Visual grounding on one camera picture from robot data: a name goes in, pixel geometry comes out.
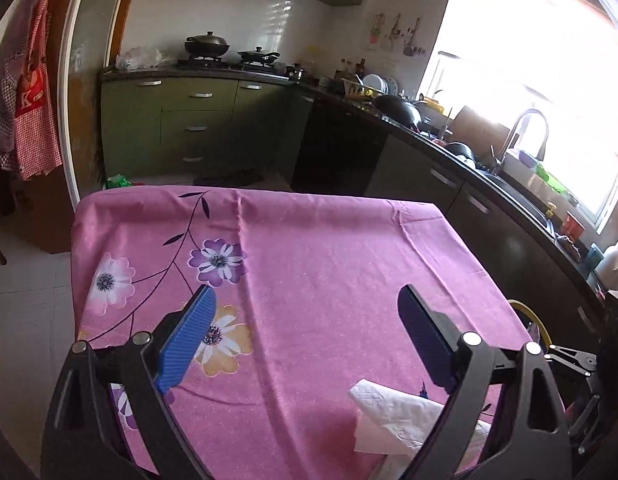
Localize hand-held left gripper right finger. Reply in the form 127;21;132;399
397;284;574;480

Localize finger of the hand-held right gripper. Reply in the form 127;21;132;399
564;375;608;456
545;342;600;376

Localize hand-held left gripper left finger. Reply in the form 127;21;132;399
41;284;217;480

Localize yellow rimmed round bin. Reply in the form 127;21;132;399
508;299;552;348

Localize white tissue paper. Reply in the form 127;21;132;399
348;379;492;458

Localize white bottle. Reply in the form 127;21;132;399
596;235;618;281

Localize blue cup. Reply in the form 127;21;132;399
584;243;604;273

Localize pink floral tablecloth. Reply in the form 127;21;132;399
71;185;532;480

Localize dark lower cabinets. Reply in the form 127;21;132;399
364;132;604;331

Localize red cup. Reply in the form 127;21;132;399
564;211;586;241

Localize black built-in appliance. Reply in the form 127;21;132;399
291;97;390;196

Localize wooden cutting board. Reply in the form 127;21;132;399
451;105;510;146

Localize green kitchen cabinets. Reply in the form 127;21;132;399
100;77;300;191

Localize large black wok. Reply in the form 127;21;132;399
373;95;422;131

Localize steel kitchen faucet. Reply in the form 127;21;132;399
491;108;550;176

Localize dish rack with plates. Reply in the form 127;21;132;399
344;74;400;98

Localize glass sliding door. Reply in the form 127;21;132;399
59;0;140;206

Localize white plastic bag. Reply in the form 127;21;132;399
115;46;162;71

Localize black frying pan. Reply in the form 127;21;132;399
237;46;281;65

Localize kitchen window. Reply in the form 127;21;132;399
419;0;618;231

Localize black wok with lid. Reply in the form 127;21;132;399
184;31;231;59

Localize red checkered apron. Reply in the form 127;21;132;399
0;0;64;181

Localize hanging wall utensils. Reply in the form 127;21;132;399
369;12;427;58

